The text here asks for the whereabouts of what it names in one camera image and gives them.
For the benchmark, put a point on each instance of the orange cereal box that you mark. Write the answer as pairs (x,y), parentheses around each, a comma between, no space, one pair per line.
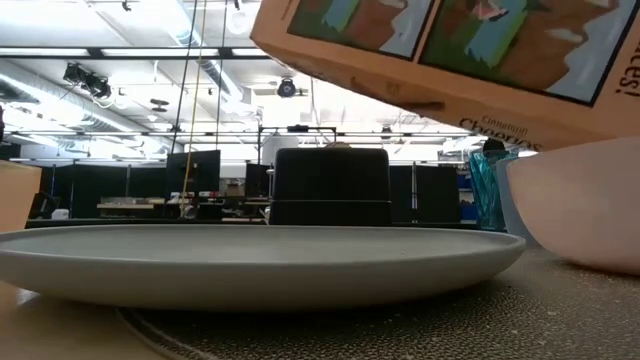
(450,95)

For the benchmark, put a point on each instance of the black two-slot toaster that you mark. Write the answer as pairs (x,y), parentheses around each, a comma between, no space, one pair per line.
(330,185)

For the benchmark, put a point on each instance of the small black desk monitor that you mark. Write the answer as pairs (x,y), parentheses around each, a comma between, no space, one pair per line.
(257,179)

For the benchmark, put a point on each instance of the grey round plate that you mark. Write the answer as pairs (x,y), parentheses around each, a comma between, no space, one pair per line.
(250,265)

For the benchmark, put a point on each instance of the teal water bottle black cap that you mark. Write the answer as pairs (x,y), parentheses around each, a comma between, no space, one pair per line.
(484,192)

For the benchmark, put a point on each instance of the grey round placemat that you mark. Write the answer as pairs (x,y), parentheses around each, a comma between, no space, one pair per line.
(450,330)

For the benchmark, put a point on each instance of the pink translucent bowl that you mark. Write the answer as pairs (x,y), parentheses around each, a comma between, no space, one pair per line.
(580,205)

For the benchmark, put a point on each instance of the round black ceiling camera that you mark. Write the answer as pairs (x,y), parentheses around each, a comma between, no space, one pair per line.
(286,88)

